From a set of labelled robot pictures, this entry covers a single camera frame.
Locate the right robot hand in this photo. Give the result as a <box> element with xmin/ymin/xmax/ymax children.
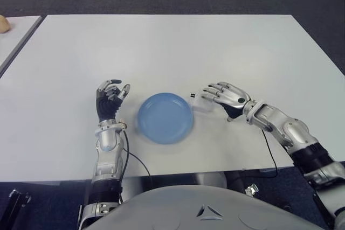
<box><xmin>200</xmin><ymin>81</ymin><xmax>256</xmax><ymax>123</ymax></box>

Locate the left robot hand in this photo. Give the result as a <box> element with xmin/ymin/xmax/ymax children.
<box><xmin>95</xmin><ymin>79</ymin><xmax>132</xmax><ymax>122</ymax></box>

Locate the white wall charger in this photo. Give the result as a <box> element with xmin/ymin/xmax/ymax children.
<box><xmin>190</xmin><ymin>93</ymin><xmax>217</xmax><ymax>114</ymax></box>

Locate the blue round plate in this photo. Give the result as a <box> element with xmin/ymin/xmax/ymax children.
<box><xmin>137</xmin><ymin>92</ymin><xmax>195</xmax><ymax>145</ymax></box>

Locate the white robot leg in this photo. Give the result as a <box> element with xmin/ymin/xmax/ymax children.
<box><xmin>194</xmin><ymin>172</ymin><xmax>229</xmax><ymax>189</ymax></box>

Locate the silver metal buckle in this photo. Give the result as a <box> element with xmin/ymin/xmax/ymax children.
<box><xmin>245</xmin><ymin>183</ymin><xmax>260</xmax><ymax>196</ymax></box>

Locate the white side table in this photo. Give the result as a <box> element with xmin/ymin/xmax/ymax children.
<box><xmin>0</xmin><ymin>15</ymin><xmax>44</xmax><ymax>72</ymax></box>

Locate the grey robot torso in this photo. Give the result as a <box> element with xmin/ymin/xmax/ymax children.
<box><xmin>80</xmin><ymin>185</ymin><xmax>336</xmax><ymax>230</ymax></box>

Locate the black floor device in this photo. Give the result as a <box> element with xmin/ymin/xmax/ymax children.
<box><xmin>0</xmin><ymin>189</ymin><xmax>32</xmax><ymax>230</ymax></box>

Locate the beige rounded object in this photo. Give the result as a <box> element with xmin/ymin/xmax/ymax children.
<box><xmin>0</xmin><ymin>15</ymin><xmax>11</xmax><ymax>34</ymax></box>

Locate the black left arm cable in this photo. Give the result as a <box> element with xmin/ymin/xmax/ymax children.
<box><xmin>120</xmin><ymin>129</ymin><xmax>153</xmax><ymax>187</ymax></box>

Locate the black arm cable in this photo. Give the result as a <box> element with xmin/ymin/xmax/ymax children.
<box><xmin>120</xmin><ymin>129</ymin><xmax>153</xmax><ymax>187</ymax></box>
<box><xmin>242</xmin><ymin>129</ymin><xmax>280</xmax><ymax>179</ymax></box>

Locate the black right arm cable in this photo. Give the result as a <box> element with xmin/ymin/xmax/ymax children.
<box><xmin>242</xmin><ymin>129</ymin><xmax>280</xmax><ymax>179</ymax></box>

